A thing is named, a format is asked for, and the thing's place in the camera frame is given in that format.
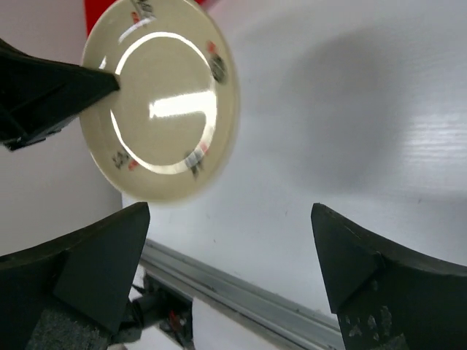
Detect red plastic bin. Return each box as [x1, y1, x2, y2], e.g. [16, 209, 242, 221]
[85, 0, 223, 37]

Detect cream floral plate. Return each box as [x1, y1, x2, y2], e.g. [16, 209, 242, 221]
[80, 1, 240, 203]

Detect aluminium front rail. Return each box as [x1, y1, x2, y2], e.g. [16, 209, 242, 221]
[140, 240, 344, 349]

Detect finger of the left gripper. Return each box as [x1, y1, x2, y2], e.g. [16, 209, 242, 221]
[1, 41, 120, 151]

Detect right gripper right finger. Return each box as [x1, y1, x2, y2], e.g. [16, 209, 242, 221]
[311, 203, 466, 349]

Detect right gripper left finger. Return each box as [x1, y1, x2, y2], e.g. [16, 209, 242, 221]
[1, 202, 150, 349]

